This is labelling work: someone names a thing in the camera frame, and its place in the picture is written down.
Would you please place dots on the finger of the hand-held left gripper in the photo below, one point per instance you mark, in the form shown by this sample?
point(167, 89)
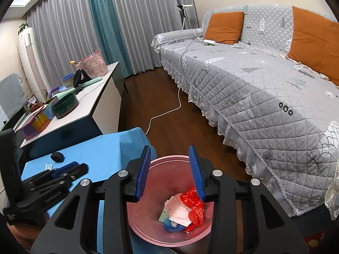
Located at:
point(63, 168)
point(76, 173)

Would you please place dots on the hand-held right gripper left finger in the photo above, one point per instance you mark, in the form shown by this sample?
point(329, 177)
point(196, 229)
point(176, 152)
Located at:
point(143, 174)

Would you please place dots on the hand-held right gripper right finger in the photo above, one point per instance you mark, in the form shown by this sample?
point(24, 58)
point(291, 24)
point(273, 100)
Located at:
point(197, 172)

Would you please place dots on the red plastic bag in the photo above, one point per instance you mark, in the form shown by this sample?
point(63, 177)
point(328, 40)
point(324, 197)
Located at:
point(194, 209)

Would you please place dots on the white torn carton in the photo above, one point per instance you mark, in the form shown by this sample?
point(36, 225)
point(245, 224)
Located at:
point(177, 209)

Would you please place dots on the green printed packet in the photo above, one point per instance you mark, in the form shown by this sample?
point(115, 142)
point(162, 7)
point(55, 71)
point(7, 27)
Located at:
point(163, 215)

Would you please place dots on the pink plastic bin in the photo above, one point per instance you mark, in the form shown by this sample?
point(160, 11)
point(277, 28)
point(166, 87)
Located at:
point(148, 225)

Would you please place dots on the person's left forearm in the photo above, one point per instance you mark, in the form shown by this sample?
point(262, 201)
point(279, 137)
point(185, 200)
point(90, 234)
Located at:
point(23, 236)

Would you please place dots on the colourful tin box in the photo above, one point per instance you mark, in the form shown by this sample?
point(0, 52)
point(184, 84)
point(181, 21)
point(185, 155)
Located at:
point(39, 123)

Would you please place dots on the blue plastic bag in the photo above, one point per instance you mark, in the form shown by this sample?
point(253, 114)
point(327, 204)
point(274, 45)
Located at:
point(169, 227)

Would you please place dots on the pink box lid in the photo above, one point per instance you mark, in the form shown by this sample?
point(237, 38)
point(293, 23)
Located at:
point(30, 117)

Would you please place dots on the dark green round basin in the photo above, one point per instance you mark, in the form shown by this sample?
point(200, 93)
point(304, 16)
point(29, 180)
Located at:
point(65, 105)

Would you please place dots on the brown teapot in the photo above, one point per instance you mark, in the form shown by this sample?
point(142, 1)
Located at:
point(35, 107)

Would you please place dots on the dark television stand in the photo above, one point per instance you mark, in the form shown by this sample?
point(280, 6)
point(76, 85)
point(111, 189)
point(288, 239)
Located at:
point(12, 120)

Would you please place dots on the white top coffee table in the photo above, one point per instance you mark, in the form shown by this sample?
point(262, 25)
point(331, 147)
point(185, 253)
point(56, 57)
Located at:
point(100, 98)

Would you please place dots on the stack of colourful bowls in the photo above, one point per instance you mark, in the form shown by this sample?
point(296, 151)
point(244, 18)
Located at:
point(67, 80)

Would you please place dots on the television with grey cover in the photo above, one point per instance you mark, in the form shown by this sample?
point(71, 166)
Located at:
point(12, 95)

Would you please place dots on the light green rolled mat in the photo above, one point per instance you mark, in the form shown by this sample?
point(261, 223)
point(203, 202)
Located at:
point(91, 81)

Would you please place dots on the black bowl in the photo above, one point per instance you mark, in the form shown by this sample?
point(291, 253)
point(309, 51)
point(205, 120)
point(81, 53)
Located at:
point(78, 78)

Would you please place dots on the sofa with grey quilted cover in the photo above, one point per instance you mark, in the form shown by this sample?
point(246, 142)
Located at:
point(251, 90)

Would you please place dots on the pink lace basket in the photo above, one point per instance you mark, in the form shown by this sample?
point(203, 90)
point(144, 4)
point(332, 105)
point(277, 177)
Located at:
point(92, 66)

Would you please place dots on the white standing air conditioner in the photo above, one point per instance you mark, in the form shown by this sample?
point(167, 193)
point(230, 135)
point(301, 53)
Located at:
point(31, 58)

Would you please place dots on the white power strip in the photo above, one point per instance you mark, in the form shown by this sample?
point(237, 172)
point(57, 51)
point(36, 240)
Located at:
point(210, 42)

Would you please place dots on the white lace cloth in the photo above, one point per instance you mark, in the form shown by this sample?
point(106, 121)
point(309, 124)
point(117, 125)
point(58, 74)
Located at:
point(333, 190)

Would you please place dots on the red patterned object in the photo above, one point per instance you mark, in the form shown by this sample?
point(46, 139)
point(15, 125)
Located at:
point(316, 242)

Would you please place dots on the grey curtain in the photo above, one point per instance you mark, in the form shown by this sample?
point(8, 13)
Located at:
point(151, 18)
point(66, 26)

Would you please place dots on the green plant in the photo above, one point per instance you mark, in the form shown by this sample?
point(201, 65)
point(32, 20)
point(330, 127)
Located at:
point(23, 27)

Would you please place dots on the small orange cushion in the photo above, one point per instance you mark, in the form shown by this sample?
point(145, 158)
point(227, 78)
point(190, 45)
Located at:
point(225, 27)

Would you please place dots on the teal curtain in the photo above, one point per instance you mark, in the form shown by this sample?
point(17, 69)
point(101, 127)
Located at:
point(106, 26)

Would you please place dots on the large orange cushion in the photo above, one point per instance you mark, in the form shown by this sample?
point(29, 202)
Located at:
point(312, 39)

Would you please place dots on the photo frame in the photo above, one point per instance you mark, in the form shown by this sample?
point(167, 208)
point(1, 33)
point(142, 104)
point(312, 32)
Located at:
point(31, 100)

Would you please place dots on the white stand with camera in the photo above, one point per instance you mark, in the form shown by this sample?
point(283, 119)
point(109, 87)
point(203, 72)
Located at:
point(184, 16)

